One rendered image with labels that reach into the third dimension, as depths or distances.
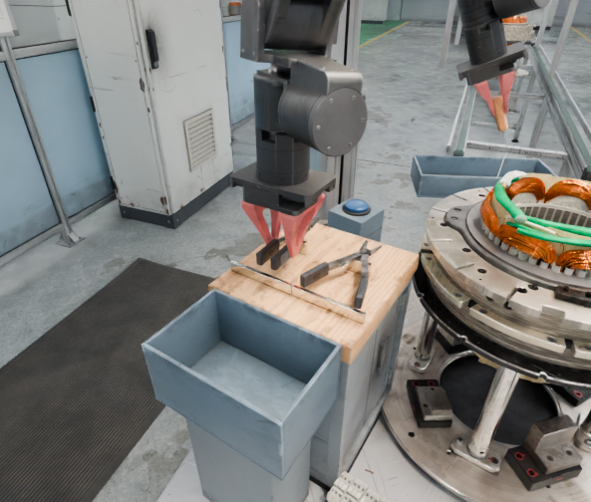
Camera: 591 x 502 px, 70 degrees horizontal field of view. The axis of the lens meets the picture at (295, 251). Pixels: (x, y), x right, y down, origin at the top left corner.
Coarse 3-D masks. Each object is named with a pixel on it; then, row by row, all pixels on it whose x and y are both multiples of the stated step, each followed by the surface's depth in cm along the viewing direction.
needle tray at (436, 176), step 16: (416, 160) 84; (432, 160) 86; (448, 160) 86; (464, 160) 86; (480, 160) 86; (496, 160) 85; (512, 160) 85; (528, 160) 85; (416, 176) 82; (432, 176) 77; (448, 176) 77; (464, 176) 77; (480, 176) 87; (496, 176) 87; (416, 192) 81; (432, 192) 79; (448, 192) 79
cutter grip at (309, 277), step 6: (324, 264) 48; (312, 270) 48; (318, 270) 48; (324, 270) 48; (300, 276) 47; (306, 276) 47; (312, 276) 47; (318, 276) 48; (324, 276) 49; (300, 282) 47; (306, 282) 47; (312, 282) 48
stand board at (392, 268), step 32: (320, 224) 62; (320, 256) 55; (384, 256) 55; (416, 256) 55; (224, 288) 50; (256, 288) 50; (320, 288) 50; (352, 288) 50; (384, 288) 50; (288, 320) 45; (320, 320) 45; (352, 352) 42
